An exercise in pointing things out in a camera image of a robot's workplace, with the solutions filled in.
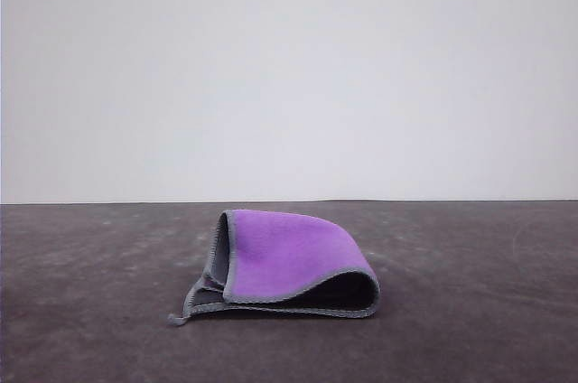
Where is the purple towel with grey hem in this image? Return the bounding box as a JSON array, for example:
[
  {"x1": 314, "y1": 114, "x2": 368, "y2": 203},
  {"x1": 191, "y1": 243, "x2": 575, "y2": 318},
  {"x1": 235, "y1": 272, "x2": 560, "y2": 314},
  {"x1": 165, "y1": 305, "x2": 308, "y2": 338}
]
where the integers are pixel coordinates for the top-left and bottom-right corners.
[{"x1": 165, "y1": 208, "x2": 381, "y2": 328}]

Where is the grey table cloth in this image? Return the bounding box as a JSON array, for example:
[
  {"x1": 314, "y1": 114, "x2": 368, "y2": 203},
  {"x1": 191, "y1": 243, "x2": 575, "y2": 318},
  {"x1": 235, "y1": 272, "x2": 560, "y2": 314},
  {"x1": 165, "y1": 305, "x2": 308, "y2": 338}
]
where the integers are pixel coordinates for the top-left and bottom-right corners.
[{"x1": 0, "y1": 199, "x2": 578, "y2": 383}]

